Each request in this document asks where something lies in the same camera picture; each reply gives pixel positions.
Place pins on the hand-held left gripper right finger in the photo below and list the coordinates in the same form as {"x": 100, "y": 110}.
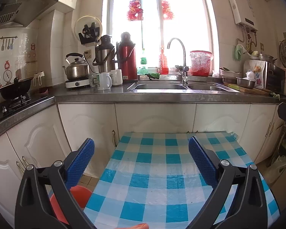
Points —
{"x": 202, "y": 162}

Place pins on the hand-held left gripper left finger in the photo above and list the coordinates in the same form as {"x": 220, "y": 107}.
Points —
{"x": 82, "y": 162}

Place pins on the red plastic basin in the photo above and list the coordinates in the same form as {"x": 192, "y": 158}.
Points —
{"x": 82, "y": 194}

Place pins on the black silver toaster oven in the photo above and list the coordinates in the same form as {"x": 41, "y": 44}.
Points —
{"x": 275, "y": 76}

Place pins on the wooden cutting board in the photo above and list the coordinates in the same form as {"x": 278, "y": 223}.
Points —
{"x": 252, "y": 90}

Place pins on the blue white checkered tablecloth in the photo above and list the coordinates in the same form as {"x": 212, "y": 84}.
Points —
{"x": 157, "y": 171}

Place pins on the printed white plastic bag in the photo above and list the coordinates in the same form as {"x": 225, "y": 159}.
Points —
{"x": 256, "y": 74}

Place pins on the stainless steel bowl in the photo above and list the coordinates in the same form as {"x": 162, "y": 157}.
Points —
{"x": 246, "y": 82}

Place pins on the white kitchen base cabinets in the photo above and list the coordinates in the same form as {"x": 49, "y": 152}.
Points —
{"x": 152, "y": 116}

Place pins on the steel basin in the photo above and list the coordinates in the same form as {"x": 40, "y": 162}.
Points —
{"x": 228, "y": 80}

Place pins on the stack of plates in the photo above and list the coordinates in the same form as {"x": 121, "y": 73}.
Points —
{"x": 231, "y": 72}

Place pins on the green hanging glove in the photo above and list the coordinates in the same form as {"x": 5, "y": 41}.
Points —
{"x": 239, "y": 52}

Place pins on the grey stone countertop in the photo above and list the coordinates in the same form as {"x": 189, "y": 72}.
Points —
{"x": 157, "y": 97}

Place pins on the white induction hotplate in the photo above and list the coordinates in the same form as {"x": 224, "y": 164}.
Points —
{"x": 77, "y": 83}

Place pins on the clear drinking glass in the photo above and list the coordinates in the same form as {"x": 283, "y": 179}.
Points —
{"x": 93, "y": 80}

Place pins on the black gas stove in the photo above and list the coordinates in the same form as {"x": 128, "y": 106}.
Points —
{"x": 16, "y": 106}

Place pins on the stainless steel double sink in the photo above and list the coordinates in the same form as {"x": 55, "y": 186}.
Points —
{"x": 162, "y": 85}

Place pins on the stainless steel kettle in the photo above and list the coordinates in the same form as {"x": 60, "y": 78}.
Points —
{"x": 77, "y": 68}

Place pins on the red plastic basket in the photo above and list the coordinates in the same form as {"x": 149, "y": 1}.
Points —
{"x": 201, "y": 63}

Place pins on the green cloth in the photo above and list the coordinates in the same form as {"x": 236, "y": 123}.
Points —
{"x": 153, "y": 75}

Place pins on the black wok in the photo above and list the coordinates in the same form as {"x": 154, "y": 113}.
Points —
{"x": 14, "y": 88}

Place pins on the red plastic bottle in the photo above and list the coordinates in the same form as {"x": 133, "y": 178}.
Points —
{"x": 164, "y": 63}

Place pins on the steel thermos black top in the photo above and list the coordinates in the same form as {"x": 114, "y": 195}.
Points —
{"x": 104, "y": 54}

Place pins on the steel kitchen faucet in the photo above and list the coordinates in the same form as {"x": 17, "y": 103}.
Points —
{"x": 181, "y": 52}

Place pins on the red thermos flask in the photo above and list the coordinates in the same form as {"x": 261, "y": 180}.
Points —
{"x": 127, "y": 57}

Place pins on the green plastic bottle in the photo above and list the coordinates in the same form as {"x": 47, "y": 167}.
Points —
{"x": 143, "y": 62}

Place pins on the kitchen window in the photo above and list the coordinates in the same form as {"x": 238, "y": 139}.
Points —
{"x": 152, "y": 33}

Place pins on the round glass pot lid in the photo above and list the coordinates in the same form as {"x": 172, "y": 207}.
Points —
{"x": 79, "y": 23}

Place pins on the red paper window decoration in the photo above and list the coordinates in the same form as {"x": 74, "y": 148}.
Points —
{"x": 135, "y": 10}
{"x": 167, "y": 10}

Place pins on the steel range hood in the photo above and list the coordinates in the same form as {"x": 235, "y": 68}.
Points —
{"x": 21, "y": 7}

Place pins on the white wall socket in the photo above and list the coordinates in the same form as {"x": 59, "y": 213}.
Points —
{"x": 88, "y": 55}

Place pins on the white wall water heater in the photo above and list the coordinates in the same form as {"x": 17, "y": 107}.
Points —
{"x": 242, "y": 7}

